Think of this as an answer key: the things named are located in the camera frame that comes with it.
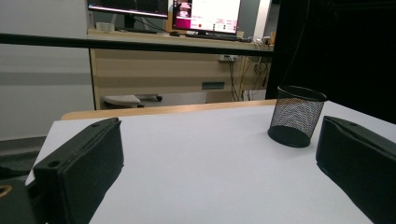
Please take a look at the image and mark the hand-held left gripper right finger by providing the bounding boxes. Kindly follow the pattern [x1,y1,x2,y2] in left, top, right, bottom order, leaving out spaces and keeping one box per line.
[315,115,396,224]

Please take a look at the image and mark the white table mat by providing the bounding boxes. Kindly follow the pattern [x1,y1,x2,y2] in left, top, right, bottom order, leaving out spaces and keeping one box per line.
[25,101,396,224]

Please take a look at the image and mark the black mesh pen holder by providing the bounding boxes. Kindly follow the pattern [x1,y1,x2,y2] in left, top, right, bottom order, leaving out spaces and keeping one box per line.
[267,85,329,148]

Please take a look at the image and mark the black keyboard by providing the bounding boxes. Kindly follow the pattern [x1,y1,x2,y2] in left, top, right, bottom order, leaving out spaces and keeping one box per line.
[186,32,241,42]

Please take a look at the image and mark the white tape roll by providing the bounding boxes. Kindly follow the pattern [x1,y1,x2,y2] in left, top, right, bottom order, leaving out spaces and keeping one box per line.
[95,21,116,34]

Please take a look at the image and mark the black curtain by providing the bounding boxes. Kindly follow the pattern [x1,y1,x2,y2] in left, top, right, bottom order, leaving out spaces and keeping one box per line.
[265,0,396,125]

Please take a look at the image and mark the white power strip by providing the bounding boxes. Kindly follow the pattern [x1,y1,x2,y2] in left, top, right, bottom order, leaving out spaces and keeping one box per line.
[218,54,239,63]

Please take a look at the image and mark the bright computer monitor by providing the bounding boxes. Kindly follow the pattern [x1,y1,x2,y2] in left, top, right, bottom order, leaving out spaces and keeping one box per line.
[171,0,243,35]

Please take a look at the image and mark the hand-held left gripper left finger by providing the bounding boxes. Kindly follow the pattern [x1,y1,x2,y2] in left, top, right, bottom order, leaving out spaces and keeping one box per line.
[32,117,125,224]

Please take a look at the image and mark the dark computer monitor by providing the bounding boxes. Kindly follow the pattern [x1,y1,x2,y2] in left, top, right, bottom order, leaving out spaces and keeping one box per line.
[87,0,169,34]

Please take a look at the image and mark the tangled black cables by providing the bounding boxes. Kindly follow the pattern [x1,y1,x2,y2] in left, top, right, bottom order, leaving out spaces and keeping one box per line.
[228,55,273,103]

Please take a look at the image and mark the light wooden office desk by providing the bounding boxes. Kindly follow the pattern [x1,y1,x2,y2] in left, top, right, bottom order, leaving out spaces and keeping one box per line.
[87,28,276,110]

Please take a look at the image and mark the white chair base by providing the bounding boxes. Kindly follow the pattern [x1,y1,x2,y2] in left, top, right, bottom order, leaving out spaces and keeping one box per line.
[102,93,163,109]

